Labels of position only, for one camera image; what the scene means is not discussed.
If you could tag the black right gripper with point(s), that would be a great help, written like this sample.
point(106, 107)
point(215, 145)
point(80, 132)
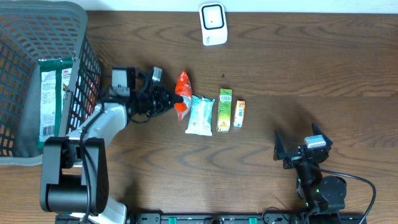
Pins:
point(280, 154)

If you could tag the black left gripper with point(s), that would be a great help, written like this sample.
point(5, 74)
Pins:
point(159, 95)

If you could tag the red snack packet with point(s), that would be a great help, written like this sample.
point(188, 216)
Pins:
point(183, 88)

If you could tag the white teal wipes packet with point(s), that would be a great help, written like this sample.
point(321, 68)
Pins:
point(200, 116)

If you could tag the small orange candy box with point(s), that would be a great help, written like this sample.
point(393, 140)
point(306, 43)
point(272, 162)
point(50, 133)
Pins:
point(239, 113)

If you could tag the green snack box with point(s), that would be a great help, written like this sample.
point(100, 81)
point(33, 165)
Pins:
point(224, 110)

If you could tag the green white 3M packet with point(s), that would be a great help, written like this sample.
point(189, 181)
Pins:
point(54, 82)

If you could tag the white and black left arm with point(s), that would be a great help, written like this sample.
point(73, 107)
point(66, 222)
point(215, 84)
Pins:
point(74, 180)

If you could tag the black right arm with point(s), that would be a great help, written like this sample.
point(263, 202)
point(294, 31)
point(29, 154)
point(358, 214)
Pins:
point(324, 196)

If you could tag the grey plastic mesh basket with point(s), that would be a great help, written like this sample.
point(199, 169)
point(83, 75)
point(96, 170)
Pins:
point(33, 32)

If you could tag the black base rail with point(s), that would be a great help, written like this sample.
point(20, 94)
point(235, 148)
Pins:
point(272, 217)

